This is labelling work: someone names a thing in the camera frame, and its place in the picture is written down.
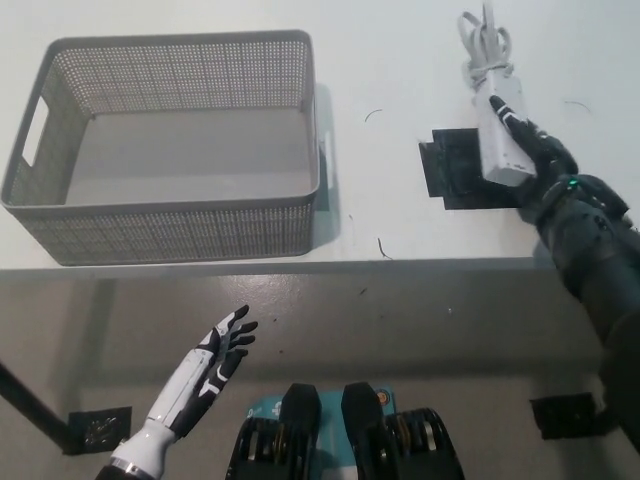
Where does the black floor plate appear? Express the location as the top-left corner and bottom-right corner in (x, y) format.
(528, 392), (610, 442)
(63, 405), (134, 456)

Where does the grey perforated plastic basket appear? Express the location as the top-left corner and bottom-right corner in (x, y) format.
(0, 28), (337, 267)

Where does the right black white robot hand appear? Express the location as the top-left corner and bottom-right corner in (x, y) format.
(487, 94), (582, 222)

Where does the black table leg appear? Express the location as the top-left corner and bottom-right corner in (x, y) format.
(0, 359), (71, 454)

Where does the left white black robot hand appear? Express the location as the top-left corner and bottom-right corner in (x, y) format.
(143, 305), (260, 442)

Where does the white power strip with cable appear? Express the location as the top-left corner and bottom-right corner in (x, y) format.
(456, 1), (537, 187)

